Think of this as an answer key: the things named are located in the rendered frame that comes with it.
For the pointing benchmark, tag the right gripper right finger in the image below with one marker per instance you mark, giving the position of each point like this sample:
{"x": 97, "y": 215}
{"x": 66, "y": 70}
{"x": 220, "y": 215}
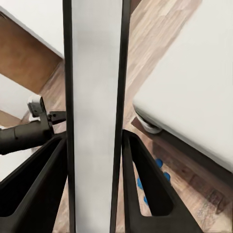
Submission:
{"x": 169, "y": 213}

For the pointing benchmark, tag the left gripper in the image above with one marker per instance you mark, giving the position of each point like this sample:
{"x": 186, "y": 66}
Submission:
{"x": 38, "y": 133}

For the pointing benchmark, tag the bed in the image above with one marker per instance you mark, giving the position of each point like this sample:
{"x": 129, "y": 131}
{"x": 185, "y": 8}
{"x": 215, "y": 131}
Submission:
{"x": 186, "y": 103}

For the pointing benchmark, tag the hardback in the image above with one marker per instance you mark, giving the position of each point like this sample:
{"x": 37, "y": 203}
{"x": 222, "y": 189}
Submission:
{"x": 96, "y": 39}

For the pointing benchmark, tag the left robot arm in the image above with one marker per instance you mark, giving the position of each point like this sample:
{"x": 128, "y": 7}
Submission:
{"x": 38, "y": 132}

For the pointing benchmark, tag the sandal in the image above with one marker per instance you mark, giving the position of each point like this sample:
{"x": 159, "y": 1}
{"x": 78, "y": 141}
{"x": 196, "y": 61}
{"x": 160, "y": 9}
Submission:
{"x": 159, "y": 162}
{"x": 168, "y": 176}

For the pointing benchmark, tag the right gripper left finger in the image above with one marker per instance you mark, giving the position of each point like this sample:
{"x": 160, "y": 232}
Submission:
{"x": 30, "y": 196}

